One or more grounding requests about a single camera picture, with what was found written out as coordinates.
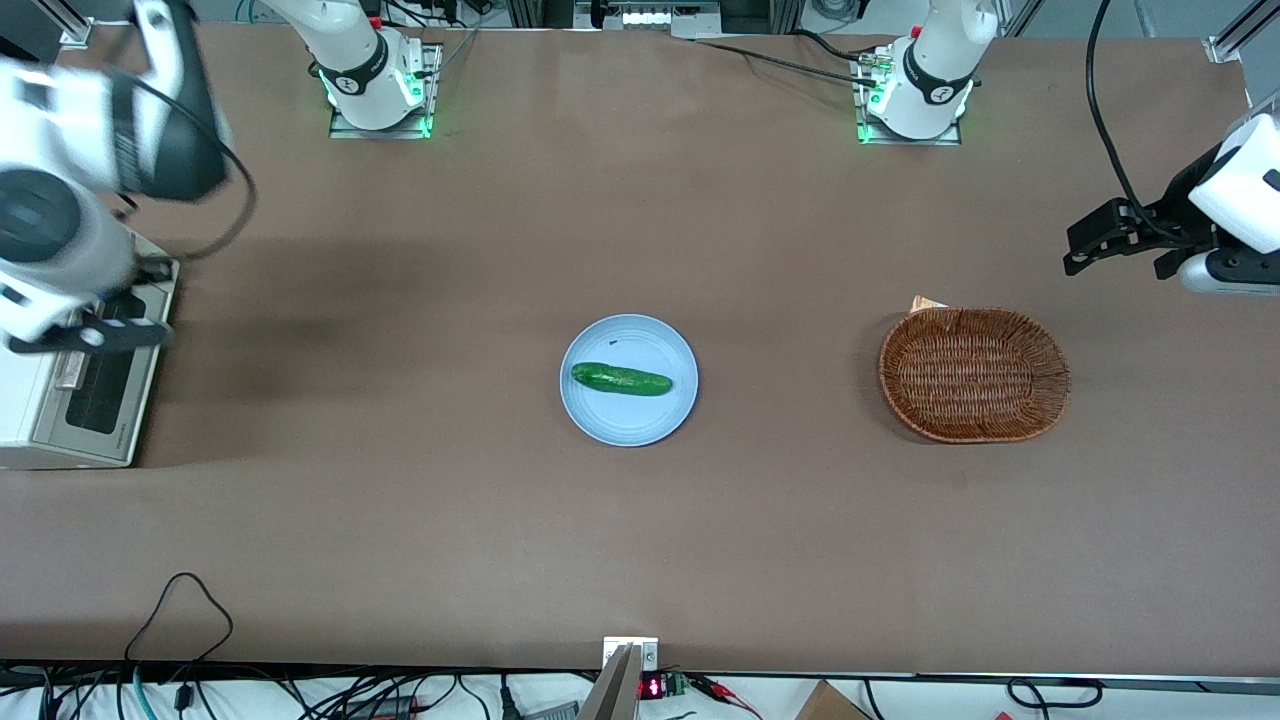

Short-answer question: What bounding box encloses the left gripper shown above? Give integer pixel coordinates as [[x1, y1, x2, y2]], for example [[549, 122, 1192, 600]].
[[1063, 148, 1226, 281]]

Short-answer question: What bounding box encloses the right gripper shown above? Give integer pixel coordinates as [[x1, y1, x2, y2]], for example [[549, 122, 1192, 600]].
[[0, 235, 136, 341]]

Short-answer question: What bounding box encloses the silver oven door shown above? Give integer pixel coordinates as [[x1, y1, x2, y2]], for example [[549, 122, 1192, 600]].
[[28, 285, 179, 469]]

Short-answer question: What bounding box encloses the beige toaster oven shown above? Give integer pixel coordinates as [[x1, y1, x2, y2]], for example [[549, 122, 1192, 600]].
[[0, 225, 182, 471]]

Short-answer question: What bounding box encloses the brown oval wicker basket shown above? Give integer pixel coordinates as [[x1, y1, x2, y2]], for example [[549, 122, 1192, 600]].
[[878, 306, 1072, 444]]

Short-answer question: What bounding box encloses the black power adapter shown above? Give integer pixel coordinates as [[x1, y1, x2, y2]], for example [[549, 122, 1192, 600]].
[[340, 695, 416, 720]]

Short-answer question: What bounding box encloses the green cucumber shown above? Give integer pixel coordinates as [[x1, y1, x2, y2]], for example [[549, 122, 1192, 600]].
[[571, 362, 674, 398]]

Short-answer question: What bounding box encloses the light blue round plate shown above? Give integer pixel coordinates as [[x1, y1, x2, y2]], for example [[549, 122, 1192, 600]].
[[559, 314, 700, 448]]

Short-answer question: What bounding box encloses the white power strip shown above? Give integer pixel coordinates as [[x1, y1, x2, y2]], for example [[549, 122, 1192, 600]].
[[575, 0, 721, 39]]

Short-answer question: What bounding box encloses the brown cardboard box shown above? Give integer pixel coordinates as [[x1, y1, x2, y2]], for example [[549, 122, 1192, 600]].
[[795, 680, 871, 720]]

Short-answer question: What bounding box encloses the red alligator clip lead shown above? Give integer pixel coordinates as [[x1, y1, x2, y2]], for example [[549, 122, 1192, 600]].
[[695, 676, 763, 719]]

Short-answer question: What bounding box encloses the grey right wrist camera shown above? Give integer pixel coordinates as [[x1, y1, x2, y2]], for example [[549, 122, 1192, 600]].
[[8, 316, 174, 354]]

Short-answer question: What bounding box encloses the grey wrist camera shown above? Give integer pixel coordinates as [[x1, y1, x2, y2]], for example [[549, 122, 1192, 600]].
[[8, 316, 174, 354], [1178, 250, 1280, 297]]

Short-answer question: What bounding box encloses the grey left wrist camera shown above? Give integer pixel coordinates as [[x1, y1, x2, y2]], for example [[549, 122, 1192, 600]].
[[1178, 250, 1280, 297]]

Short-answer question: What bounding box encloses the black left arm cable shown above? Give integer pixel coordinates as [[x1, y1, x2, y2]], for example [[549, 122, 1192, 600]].
[[1085, 0, 1201, 246]]

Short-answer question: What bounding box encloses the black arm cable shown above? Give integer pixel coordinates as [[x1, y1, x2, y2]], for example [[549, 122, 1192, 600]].
[[125, 70, 259, 263], [1085, 0, 1201, 246]]

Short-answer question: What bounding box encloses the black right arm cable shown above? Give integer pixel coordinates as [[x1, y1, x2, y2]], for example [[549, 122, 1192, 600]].
[[125, 70, 259, 263]]

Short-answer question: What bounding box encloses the aluminium frame profile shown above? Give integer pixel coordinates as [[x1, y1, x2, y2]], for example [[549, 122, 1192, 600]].
[[1205, 0, 1280, 66], [40, 0, 96, 46]]

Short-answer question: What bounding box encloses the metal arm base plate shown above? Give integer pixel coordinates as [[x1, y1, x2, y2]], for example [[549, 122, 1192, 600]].
[[853, 48, 966, 147], [328, 43, 444, 140]]

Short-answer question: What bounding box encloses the thin black looped cable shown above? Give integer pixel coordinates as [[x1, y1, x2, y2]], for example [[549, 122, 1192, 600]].
[[124, 572, 235, 663]]

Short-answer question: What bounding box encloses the black cable on table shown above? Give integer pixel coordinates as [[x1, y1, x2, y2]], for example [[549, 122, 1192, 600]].
[[695, 30, 881, 86]]

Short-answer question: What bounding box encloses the black coiled cable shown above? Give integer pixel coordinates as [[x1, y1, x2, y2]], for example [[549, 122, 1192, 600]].
[[1005, 678, 1103, 709]]

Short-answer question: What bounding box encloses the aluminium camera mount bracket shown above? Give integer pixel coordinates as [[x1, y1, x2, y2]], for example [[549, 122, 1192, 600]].
[[580, 637, 661, 720]]

